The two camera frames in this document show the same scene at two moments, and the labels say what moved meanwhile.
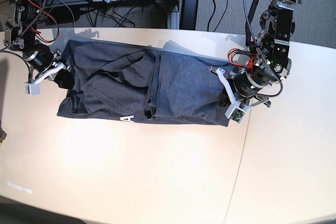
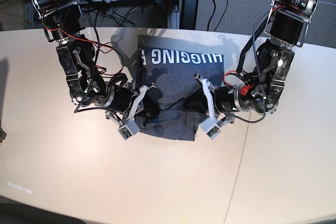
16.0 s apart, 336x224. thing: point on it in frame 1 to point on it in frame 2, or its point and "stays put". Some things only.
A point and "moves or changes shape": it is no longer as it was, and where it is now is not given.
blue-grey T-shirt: x=137 y=83 moves or changes shape
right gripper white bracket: x=226 y=102 to x=205 y=103
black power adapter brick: x=189 y=12 stays put
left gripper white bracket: x=32 y=87 to x=130 y=127
